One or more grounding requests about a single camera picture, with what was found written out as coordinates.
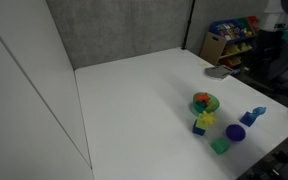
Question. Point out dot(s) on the green translucent bowl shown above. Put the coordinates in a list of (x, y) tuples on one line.
[(197, 107)]

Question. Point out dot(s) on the orange toy figure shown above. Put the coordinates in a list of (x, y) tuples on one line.
[(202, 97)]

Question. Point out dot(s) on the yellow star toy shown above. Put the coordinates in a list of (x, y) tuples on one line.
[(206, 119)]

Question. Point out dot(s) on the green toy cube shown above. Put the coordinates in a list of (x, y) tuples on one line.
[(220, 146)]

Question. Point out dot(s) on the colourful toy storage shelf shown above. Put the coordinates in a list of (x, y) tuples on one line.
[(232, 41)]

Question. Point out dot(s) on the light blue toy figure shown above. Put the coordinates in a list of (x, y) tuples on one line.
[(259, 111)]

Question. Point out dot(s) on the grey metal mounting plate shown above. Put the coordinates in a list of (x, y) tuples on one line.
[(218, 72)]

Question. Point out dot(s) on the black tripod pole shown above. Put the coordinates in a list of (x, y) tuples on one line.
[(188, 25)]

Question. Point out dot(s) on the purple bumpy ball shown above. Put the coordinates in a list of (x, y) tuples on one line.
[(235, 132)]

